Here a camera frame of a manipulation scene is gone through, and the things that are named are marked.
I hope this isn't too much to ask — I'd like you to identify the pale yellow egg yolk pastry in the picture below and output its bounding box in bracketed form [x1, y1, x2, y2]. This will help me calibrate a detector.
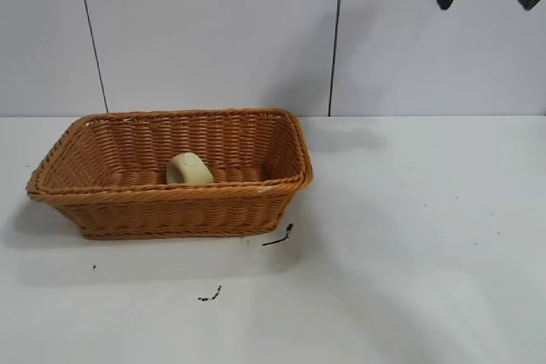
[166, 152, 215, 185]

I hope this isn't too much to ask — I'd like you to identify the brown woven wicker basket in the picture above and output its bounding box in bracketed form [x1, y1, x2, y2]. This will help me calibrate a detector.
[26, 107, 314, 241]

